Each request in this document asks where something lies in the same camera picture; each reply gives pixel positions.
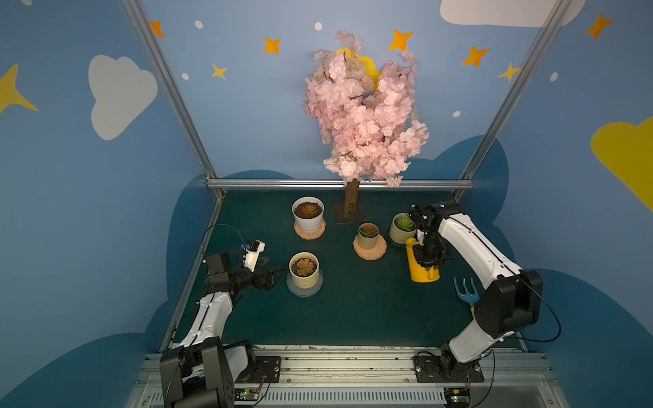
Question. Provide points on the pink green rosette succulent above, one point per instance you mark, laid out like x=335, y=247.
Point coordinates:
x=304, y=267

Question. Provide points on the aluminium front rail base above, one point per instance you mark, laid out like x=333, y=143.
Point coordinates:
x=366, y=376

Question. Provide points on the clear faceted saucer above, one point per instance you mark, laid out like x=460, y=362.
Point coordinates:
x=301, y=290

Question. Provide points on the aluminium frame post left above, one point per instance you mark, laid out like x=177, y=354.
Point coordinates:
x=139, y=18

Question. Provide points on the brown tree trunk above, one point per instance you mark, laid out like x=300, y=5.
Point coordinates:
x=351, y=197

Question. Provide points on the bright green succulent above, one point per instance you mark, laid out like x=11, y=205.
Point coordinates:
x=405, y=224

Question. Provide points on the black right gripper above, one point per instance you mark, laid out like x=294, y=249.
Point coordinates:
x=429, y=257

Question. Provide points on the circuit board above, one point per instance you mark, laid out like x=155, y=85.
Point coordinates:
x=247, y=395
x=457, y=398

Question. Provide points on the yellow watering can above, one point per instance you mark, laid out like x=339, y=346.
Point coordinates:
x=419, y=273

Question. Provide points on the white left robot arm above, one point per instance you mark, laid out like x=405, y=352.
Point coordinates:
x=202, y=371

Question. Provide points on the metal tree base plate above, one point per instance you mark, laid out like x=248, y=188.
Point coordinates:
x=343, y=216

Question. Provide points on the green red succulent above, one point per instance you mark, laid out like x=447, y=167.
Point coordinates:
x=369, y=231

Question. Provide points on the right circuit board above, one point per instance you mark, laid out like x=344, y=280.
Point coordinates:
x=457, y=398

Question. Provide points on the aluminium frame post right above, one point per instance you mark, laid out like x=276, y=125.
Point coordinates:
x=544, y=40

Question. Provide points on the pale green ribbed pot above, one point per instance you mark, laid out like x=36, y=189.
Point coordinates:
x=398, y=237

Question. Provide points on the small beige pot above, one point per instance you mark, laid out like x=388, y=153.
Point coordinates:
x=364, y=243

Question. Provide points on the aluminium frame post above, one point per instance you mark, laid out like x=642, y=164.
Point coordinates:
x=139, y=18
x=544, y=40

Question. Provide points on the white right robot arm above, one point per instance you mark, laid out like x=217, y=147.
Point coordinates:
x=512, y=297

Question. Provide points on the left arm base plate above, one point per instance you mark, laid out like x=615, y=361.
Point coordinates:
x=265, y=369

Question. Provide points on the large white pot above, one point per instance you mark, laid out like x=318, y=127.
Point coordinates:
x=308, y=226

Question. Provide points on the red orange succulent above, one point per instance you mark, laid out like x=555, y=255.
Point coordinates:
x=308, y=210

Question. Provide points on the left side floor rail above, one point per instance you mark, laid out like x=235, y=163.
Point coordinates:
x=185, y=294

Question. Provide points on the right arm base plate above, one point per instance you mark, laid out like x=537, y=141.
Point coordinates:
x=432, y=369

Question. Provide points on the right side floor rail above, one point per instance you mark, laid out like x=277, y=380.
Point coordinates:
x=505, y=306

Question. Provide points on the left circuit board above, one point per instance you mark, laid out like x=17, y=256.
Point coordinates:
x=247, y=395

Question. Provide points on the cream ribbed pot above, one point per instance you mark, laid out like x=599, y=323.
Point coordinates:
x=304, y=255

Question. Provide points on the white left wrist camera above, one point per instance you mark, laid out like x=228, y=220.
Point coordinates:
x=253, y=249

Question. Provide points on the floor rail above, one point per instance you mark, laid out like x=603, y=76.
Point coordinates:
x=185, y=294
x=505, y=306

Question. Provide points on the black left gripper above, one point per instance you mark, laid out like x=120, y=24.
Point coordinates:
x=262, y=278

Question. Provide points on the blue yellow garden fork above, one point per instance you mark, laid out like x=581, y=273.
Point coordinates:
x=467, y=291

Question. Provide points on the aluminium back rail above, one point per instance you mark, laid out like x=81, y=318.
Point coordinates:
x=243, y=183

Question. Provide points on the pink blossom tree crown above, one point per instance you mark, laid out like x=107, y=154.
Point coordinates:
x=368, y=116

